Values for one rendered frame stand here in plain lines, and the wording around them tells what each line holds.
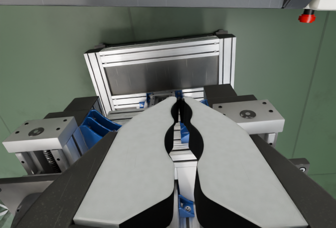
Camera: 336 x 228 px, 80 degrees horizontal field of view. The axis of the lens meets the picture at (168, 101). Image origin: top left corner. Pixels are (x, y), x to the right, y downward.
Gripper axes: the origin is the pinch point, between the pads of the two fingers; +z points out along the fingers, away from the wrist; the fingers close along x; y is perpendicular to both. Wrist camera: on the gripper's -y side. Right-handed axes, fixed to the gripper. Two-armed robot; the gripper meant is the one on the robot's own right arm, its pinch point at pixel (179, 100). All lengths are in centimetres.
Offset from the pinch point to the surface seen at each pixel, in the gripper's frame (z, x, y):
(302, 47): 124, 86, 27
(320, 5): 26.0, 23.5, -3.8
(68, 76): 124, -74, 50
